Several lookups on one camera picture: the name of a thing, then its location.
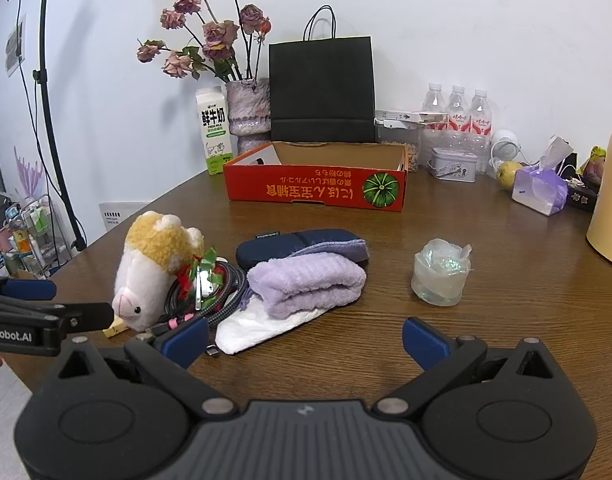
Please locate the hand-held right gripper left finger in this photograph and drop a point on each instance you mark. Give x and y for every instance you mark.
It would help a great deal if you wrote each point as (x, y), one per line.
(185, 341)

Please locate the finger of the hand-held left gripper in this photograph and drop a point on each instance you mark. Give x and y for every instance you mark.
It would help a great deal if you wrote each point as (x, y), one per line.
(30, 290)
(90, 316)

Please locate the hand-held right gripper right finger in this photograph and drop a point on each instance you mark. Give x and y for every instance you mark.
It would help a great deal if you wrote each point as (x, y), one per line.
(426, 342)

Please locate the clear plastic cup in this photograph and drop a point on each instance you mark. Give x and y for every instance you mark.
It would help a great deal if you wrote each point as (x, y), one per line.
(438, 285)

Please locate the white paper towel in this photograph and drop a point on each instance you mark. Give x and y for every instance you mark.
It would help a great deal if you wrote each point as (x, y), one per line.
(256, 331)

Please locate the white and yellow plush toy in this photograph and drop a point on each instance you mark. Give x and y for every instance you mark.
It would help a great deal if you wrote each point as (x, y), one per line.
(145, 270)

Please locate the red flower hair clip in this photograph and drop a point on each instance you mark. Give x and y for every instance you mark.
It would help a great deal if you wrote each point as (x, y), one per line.
(201, 264)

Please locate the purple towel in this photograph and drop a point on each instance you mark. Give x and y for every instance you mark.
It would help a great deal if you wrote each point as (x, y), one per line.
(306, 285)

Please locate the navy glasses case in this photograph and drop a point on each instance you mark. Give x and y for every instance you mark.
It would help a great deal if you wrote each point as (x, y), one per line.
(281, 246)

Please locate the red cardboard box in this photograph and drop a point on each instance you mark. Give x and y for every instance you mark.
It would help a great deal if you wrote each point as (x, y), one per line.
(311, 190)

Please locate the metal storage rack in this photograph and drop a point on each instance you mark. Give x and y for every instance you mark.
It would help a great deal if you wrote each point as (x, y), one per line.
(35, 230)

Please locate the black light stand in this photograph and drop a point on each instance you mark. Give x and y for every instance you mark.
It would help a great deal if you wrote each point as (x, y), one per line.
(79, 242)

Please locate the white printed board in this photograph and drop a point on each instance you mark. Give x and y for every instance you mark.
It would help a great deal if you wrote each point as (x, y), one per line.
(113, 215)

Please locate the purple cleaning cloth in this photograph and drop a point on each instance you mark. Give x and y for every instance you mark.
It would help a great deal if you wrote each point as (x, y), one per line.
(346, 249)

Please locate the pale tin box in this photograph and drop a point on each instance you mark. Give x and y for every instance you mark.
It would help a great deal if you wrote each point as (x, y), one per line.
(453, 165)

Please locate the yellow-green apple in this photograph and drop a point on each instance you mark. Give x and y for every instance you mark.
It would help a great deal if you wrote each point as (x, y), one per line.
(508, 175)

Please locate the purple tissue pack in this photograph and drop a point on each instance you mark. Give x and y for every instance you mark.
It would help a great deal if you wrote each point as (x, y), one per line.
(536, 191)

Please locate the clear storage container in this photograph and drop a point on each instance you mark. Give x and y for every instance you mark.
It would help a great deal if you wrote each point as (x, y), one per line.
(412, 155)

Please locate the small white fan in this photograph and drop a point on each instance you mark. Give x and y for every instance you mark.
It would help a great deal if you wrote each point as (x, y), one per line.
(506, 150)

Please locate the black gift box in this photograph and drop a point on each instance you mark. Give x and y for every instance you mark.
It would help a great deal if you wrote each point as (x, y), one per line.
(581, 197)

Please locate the milk carton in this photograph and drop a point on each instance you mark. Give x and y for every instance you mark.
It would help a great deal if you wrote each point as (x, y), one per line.
(213, 130)

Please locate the white flat carton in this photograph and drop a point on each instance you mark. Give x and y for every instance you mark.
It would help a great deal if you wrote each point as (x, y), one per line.
(401, 116)

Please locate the cream thermos jug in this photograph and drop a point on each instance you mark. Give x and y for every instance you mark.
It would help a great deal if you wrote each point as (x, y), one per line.
(611, 200)

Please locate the pink mottled vase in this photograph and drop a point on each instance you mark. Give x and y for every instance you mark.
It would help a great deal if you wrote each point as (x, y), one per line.
(248, 110)

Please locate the colourful snack packet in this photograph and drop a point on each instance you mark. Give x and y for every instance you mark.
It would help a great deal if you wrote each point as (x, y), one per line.
(592, 165)

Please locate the black paper bag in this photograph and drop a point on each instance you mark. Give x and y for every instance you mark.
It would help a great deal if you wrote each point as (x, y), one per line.
(321, 90)

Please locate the dried rose bouquet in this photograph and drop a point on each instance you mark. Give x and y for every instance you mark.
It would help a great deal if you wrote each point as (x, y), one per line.
(215, 35)

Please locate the purple flower wall sticker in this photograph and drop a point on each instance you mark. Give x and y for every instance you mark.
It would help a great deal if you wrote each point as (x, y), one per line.
(30, 172)

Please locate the wall poster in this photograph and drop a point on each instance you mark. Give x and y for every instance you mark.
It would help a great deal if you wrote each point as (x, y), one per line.
(14, 47)

